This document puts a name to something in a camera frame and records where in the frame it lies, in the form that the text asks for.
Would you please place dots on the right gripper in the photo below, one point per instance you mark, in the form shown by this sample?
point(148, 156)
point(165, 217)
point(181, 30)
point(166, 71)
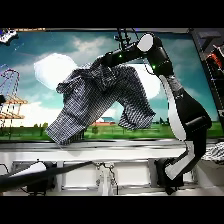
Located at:
point(106, 60)

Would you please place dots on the checked shirt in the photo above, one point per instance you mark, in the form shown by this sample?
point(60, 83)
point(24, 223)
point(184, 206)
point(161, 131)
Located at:
point(90, 100)

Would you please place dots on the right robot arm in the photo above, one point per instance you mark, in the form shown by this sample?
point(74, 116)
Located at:
point(190, 113)

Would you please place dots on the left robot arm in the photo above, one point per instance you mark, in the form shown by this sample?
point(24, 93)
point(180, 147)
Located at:
point(20, 180)

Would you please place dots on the black white patterned garment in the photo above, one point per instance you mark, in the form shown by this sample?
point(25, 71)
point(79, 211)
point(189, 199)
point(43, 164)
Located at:
point(215, 152)

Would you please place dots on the silver frame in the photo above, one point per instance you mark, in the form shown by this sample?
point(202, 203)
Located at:
point(126, 151)

